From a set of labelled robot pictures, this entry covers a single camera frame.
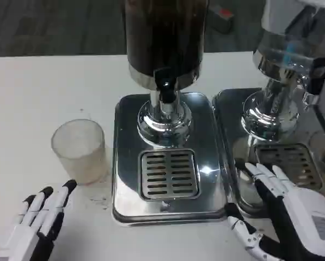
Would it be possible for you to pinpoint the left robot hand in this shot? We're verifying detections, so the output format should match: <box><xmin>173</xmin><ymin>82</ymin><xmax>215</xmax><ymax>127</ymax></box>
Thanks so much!
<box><xmin>0</xmin><ymin>179</ymin><xmax>78</xmax><ymax>261</ymax></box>

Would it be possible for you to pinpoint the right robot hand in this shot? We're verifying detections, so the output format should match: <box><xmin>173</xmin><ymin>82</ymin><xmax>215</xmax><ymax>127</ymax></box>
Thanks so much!
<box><xmin>225</xmin><ymin>161</ymin><xmax>325</xmax><ymax>261</ymax></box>

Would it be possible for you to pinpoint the clear ribbed glass cup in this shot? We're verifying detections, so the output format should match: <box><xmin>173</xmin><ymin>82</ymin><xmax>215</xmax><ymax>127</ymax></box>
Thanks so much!
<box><xmin>51</xmin><ymin>119</ymin><xmax>108</xmax><ymax>185</ymax></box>

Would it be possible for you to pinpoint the black dispenser tap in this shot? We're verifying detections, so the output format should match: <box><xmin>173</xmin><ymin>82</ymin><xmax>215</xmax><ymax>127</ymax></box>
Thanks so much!
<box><xmin>154</xmin><ymin>67</ymin><xmax>179</xmax><ymax>104</ymax></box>

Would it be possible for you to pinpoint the steel drip grid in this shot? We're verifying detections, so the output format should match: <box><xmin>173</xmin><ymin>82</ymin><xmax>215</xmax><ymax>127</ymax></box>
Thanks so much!
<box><xmin>254</xmin><ymin>143</ymin><xmax>323</xmax><ymax>191</ymax></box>
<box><xmin>138</xmin><ymin>148</ymin><xmax>201</xmax><ymax>201</ymax></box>

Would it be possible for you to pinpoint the steel drip tray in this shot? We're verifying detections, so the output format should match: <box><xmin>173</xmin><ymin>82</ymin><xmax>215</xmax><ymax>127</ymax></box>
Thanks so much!
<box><xmin>211</xmin><ymin>87</ymin><xmax>325</xmax><ymax>218</ymax></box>
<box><xmin>112</xmin><ymin>91</ymin><xmax>230</xmax><ymax>228</ymax></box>

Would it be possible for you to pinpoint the black tap with steel spout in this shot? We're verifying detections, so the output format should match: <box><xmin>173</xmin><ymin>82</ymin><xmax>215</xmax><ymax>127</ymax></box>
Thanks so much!
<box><xmin>303</xmin><ymin>56</ymin><xmax>325</xmax><ymax>105</ymax></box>

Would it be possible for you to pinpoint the grey box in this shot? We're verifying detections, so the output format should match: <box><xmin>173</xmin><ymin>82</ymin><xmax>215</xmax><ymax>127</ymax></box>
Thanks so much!
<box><xmin>205</xmin><ymin>0</ymin><xmax>235</xmax><ymax>35</ymax></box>

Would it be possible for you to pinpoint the dark drink dispenser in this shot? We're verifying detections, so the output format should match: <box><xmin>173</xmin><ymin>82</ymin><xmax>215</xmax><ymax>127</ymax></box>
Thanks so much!
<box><xmin>120</xmin><ymin>0</ymin><xmax>206</xmax><ymax>147</ymax></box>

